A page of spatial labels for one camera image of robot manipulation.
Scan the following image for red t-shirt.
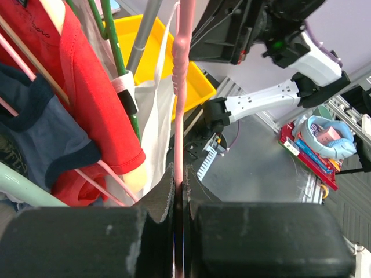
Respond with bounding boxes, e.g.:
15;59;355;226
0;0;147;208

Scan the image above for white tank top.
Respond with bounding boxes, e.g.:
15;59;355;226
132;2;179;202

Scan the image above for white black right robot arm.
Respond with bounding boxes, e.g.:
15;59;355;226
196;1;346;93

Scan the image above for red book stack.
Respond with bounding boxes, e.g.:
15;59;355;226
279;123;340;191

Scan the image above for yellow plastic tray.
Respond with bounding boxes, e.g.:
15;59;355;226
111;14;217;121

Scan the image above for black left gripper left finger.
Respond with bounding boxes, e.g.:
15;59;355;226
136;163;175;277

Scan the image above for white slotted cable duct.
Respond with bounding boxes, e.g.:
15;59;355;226
197;133;229;181

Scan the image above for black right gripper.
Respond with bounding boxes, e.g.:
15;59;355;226
190;0;261;64

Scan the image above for pink small box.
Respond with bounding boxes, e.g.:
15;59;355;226
317;127;341;145

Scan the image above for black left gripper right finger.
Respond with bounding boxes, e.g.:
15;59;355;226
183;165;221;277

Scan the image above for navy blue garment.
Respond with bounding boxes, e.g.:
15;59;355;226
0;62;102;195

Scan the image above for green plastic hanger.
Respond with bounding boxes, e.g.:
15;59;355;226
67;1;141;139

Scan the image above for silver clothes rack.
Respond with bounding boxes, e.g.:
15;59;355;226
126;0;162;75

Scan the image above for light blue headphones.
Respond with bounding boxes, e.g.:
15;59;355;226
292;115;356;160

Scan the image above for mint green hanger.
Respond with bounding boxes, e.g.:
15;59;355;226
1;163;67;207

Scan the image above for wooden hanger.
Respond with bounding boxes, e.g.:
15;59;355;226
0;0;148;192

